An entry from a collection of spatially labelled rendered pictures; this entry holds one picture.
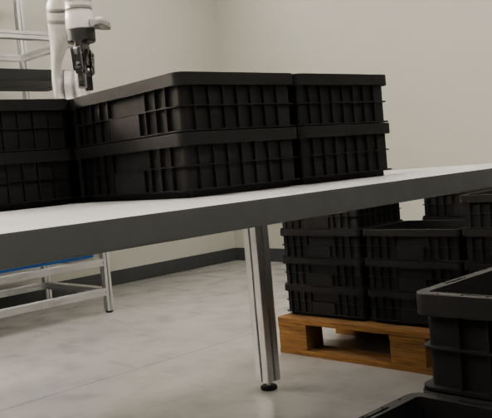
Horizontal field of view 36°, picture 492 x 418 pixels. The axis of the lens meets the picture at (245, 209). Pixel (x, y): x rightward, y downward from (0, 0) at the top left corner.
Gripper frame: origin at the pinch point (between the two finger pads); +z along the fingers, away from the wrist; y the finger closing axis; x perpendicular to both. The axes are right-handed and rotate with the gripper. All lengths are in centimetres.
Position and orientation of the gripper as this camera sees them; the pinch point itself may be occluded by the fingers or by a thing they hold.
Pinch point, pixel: (85, 84)
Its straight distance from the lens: 208.9
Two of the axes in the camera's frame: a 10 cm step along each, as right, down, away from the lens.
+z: 0.9, 9.9, 0.5
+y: -0.8, 0.6, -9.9
